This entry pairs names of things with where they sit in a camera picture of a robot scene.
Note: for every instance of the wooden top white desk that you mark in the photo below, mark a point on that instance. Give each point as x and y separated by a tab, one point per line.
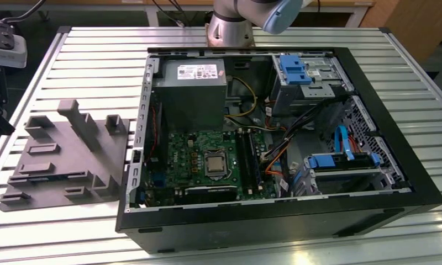
338	3

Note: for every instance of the installed RAM stick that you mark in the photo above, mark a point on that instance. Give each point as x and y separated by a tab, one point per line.
256	165

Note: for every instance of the RAM stick with black chips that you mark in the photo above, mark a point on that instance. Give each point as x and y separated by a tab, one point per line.
48	179

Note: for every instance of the silver CPU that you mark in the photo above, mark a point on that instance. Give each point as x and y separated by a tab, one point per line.
215	164

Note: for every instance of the black PC case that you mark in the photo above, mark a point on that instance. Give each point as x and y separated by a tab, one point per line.
244	229

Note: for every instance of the grey power supply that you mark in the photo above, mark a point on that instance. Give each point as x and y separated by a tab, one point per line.
191	105

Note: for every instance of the black graphics card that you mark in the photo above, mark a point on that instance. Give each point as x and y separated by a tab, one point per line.
210	194

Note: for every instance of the wooden cabinet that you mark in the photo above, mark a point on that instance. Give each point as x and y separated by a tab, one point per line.
420	27

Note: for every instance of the green motherboard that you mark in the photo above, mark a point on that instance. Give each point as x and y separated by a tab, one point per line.
185	154

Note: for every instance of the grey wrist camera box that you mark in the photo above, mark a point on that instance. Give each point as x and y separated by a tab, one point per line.
15	56

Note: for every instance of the metal optical drive cage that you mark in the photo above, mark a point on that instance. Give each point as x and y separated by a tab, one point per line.
317	92

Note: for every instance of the blue drive latch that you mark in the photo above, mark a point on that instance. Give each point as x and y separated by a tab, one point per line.
294	71

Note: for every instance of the hard disk in blue carrier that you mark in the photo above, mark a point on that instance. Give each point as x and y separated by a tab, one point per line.
324	161

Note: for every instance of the metal disk bay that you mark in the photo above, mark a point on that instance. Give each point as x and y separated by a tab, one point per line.
348	171

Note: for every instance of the grey parts rack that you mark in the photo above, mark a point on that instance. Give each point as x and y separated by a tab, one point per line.
78	154

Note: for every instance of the CPU socket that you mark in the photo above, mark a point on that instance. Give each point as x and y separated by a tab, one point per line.
217	178

